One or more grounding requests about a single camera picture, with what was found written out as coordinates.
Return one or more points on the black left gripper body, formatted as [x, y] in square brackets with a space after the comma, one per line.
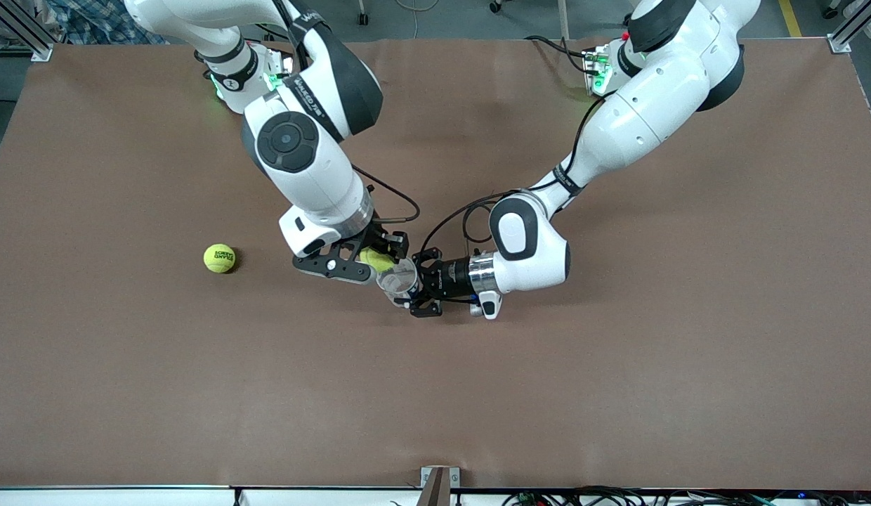
[451, 275]

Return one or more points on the plain yellow tennis ball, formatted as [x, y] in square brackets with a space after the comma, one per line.
[376, 260]

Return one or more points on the clear tennis ball can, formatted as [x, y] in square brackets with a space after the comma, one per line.
[400, 284]

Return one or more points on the yellow tennis ball black print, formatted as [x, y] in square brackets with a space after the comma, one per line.
[219, 258]

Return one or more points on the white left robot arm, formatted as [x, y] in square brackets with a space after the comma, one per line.
[646, 105]

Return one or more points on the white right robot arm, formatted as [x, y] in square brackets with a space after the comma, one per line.
[302, 183]

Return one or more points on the white metal leg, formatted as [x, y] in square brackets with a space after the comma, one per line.
[563, 17]

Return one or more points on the blue plaid cloth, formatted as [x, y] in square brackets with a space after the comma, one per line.
[98, 21]

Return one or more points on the grey bracket with brown post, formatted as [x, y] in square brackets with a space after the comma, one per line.
[439, 485]

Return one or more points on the white table edge rail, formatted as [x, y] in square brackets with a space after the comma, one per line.
[126, 497]

